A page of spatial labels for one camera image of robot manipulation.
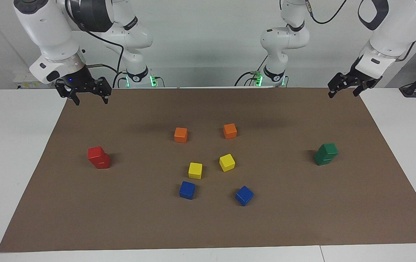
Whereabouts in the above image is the red wooden cube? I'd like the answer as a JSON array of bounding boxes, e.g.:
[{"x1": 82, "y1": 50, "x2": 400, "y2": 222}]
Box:
[
  {"x1": 93, "y1": 155, "x2": 111, "y2": 169},
  {"x1": 87, "y1": 146, "x2": 106, "y2": 163}
]

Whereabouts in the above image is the green wooden cube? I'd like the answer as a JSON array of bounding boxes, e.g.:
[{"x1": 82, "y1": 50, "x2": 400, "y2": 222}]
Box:
[
  {"x1": 314, "y1": 151, "x2": 333, "y2": 166},
  {"x1": 319, "y1": 143, "x2": 339, "y2": 160}
]

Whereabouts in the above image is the white power strip box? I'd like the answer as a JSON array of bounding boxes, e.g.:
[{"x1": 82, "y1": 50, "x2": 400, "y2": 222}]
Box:
[{"x1": 13, "y1": 72, "x2": 57, "y2": 89}]

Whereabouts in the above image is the orange wooden cube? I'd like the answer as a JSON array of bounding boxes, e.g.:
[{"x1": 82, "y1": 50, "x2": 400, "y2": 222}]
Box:
[
  {"x1": 174, "y1": 127, "x2": 188, "y2": 143},
  {"x1": 223, "y1": 123, "x2": 238, "y2": 139}
]

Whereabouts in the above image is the brown table mat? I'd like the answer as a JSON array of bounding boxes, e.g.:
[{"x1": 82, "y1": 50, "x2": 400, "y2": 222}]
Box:
[{"x1": 0, "y1": 87, "x2": 416, "y2": 253}]

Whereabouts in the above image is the yellow wooden cube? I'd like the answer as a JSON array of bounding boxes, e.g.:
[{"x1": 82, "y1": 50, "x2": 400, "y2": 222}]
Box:
[
  {"x1": 219, "y1": 154, "x2": 236, "y2": 172},
  {"x1": 188, "y1": 162, "x2": 203, "y2": 179}
]

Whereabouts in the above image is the blue wooden cube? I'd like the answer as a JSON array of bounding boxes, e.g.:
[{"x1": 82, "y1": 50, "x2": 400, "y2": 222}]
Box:
[
  {"x1": 179, "y1": 181, "x2": 196, "y2": 200},
  {"x1": 235, "y1": 186, "x2": 254, "y2": 207}
]

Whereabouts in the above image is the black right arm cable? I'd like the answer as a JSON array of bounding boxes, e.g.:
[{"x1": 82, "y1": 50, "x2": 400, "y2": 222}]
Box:
[{"x1": 64, "y1": 0, "x2": 125, "y2": 88}]

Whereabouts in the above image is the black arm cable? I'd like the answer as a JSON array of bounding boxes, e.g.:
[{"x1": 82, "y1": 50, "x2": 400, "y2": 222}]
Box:
[
  {"x1": 64, "y1": 0, "x2": 125, "y2": 88},
  {"x1": 304, "y1": 0, "x2": 348, "y2": 25}
]

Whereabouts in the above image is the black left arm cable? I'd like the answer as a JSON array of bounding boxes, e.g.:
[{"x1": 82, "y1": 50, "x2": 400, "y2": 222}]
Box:
[{"x1": 304, "y1": 0, "x2": 348, "y2": 25}]

